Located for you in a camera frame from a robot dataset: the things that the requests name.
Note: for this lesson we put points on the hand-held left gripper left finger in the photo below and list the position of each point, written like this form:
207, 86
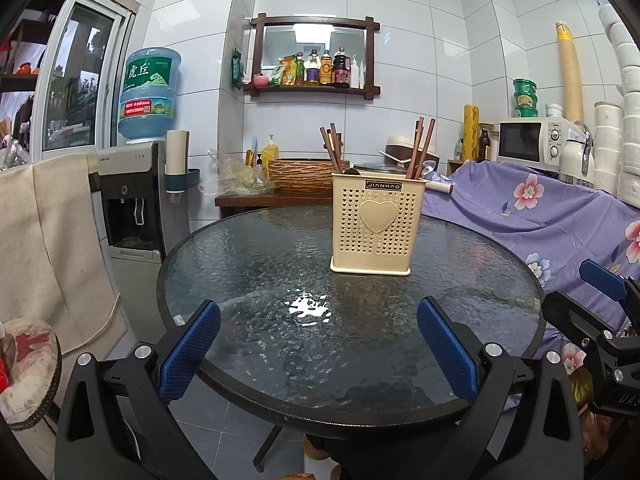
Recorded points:
190, 345

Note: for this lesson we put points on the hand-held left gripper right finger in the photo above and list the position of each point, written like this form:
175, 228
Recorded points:
447, 350

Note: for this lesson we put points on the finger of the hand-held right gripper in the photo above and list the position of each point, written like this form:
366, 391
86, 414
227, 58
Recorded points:
570, 315
602, 275

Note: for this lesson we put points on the beige plastic utensil holder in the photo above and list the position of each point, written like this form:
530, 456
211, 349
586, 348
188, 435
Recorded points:
375, 255

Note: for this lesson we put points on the metal spoon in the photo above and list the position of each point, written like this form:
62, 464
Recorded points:
427, 167

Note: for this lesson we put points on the dark wooden chopstick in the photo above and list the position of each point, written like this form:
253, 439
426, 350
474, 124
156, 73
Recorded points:
426, 145
334, 152

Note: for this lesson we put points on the purple floral cloth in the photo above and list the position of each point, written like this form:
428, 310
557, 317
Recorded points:
500, 230

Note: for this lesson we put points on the white thermos kettle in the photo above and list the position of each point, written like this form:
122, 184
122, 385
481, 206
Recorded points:
575, 160

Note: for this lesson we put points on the white microwave oven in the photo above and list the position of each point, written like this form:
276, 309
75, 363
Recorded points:
520, 140

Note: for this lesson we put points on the wooden side table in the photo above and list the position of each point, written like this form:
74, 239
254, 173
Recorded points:
260, 201

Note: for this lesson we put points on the cushioned stool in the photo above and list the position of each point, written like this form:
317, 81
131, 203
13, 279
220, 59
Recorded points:
30, 375

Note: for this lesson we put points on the white small jar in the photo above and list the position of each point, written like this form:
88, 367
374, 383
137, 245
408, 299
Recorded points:
554, 111

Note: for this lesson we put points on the brown glass bottle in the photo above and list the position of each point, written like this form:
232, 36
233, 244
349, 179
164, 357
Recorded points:
485, 147

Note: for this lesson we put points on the clear plastic bag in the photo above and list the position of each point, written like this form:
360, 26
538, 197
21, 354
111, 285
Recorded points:
240, 177

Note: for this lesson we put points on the beige cloth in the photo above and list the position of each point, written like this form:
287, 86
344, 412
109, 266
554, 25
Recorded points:
50, 240

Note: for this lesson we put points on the grey water dispenser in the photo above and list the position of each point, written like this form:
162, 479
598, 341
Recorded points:
130, 165

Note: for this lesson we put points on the paper cup dispenser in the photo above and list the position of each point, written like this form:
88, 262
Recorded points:
176, 152

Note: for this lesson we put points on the yellow roll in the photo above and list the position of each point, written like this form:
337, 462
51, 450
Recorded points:
471, 132

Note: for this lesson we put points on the stack of green bowls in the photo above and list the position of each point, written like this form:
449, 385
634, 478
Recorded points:
525, 97

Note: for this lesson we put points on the wicker wash basin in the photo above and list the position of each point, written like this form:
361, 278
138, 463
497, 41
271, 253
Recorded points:
300, 175

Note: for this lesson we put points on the tall paper cup stack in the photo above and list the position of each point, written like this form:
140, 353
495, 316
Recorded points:
570, 75

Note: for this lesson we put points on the yellow soap bottle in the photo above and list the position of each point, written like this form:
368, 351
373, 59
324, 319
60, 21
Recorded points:
271, 157

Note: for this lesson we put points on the brown rice cooker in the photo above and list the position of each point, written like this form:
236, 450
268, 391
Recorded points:
400, 147

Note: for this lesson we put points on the bronze faucet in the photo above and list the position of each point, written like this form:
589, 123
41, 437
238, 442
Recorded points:
340, 147

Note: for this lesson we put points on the blue water bottle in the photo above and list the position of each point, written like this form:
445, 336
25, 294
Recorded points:
150, 85

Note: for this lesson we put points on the pink small container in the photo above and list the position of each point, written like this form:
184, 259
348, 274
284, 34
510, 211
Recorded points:
260, 80

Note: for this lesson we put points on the green hanging packet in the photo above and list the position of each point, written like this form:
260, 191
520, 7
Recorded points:
236, 67

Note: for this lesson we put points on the yellow seasoning packet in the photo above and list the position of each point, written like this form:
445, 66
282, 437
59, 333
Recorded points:
285, 72

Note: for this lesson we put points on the white squeeze bottle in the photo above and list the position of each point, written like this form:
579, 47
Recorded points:
355, 74

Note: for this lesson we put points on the sliding glass window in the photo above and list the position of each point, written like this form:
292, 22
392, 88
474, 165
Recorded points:
80, 75

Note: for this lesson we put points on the green oil bottle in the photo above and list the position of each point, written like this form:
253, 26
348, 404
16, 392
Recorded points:
299, 71

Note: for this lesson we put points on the dark soy sauce bottle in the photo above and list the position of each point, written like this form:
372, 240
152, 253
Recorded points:
340, 70

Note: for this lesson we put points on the blue label sauce bottle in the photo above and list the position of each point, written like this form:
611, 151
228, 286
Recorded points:
312, 70

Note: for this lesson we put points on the amber sauce bottle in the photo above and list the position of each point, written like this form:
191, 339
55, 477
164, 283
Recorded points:
326, 70

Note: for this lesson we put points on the wooden storage shelf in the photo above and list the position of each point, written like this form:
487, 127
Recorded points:
20, 80

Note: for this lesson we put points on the wooden framed mirror shelf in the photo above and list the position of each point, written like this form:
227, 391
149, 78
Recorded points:
310, 20

